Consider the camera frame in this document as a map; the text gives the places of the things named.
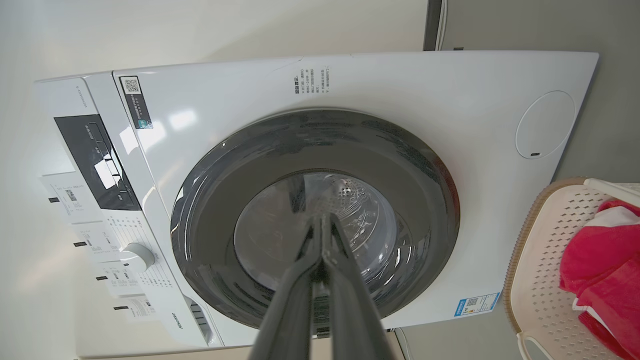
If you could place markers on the dark round washer door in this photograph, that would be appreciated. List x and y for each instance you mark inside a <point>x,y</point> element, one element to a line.
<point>225,200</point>

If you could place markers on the round white filter cover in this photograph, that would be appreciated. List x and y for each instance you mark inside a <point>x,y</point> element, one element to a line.
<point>545,125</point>

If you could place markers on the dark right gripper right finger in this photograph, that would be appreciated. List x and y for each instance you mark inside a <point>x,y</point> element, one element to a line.
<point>350,310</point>

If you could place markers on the cream perforated laundry basket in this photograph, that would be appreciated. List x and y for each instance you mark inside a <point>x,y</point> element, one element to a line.
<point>545,280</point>

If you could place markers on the red and white garment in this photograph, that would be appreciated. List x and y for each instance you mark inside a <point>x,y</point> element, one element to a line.
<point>605,270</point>

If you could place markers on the white washer control knob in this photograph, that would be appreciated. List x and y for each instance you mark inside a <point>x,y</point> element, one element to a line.
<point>140,257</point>

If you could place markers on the black QR code sticker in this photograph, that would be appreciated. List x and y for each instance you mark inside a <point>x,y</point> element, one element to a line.
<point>136,102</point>

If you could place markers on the white front-load washing machine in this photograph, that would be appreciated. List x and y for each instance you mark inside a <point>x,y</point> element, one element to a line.
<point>400,85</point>

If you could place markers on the blue energy label sticker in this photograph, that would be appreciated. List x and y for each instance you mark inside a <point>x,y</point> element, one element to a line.
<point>477,305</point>

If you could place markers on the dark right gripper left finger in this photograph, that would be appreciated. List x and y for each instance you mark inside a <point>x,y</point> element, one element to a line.
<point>295,310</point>

